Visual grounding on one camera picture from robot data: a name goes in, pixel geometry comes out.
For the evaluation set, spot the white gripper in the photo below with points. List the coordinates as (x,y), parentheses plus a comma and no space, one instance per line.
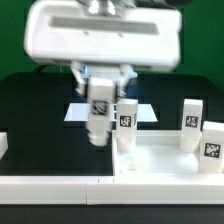
(64,32)

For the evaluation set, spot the white part at left edge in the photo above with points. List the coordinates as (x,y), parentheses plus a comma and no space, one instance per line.
(3,143)

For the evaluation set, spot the white marker sheet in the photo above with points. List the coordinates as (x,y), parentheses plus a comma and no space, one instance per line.
(79,112)

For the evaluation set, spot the white front fence bar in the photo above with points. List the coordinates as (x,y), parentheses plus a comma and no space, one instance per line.
(149,189)

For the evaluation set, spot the white square table top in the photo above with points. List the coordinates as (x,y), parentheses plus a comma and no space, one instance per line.
(158,152)

